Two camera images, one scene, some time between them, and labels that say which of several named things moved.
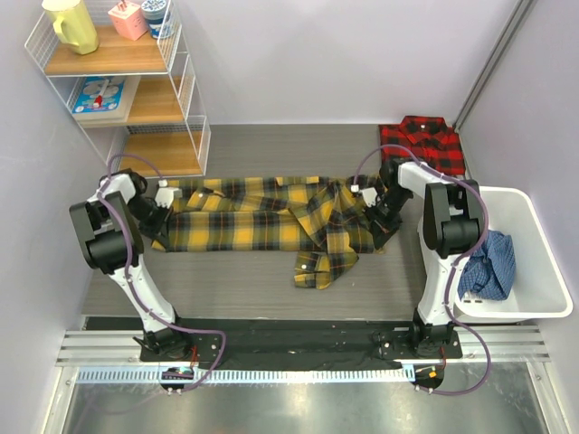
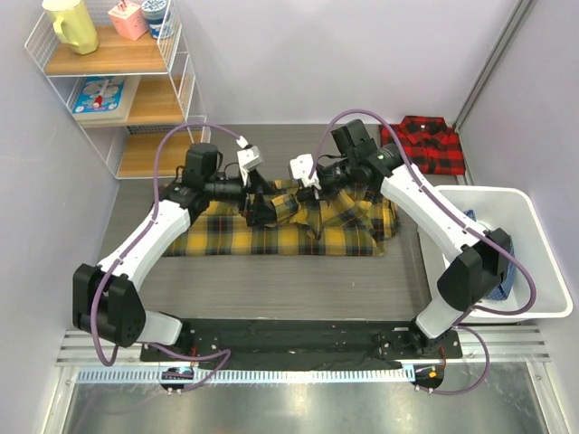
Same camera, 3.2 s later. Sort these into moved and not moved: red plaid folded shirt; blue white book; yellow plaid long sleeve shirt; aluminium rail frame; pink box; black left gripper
Moved: yellow plaid long sleeve shirt; black left gripper
Not moved: red plaid folded shirt; blue white book; pink box; aluminium rail frame
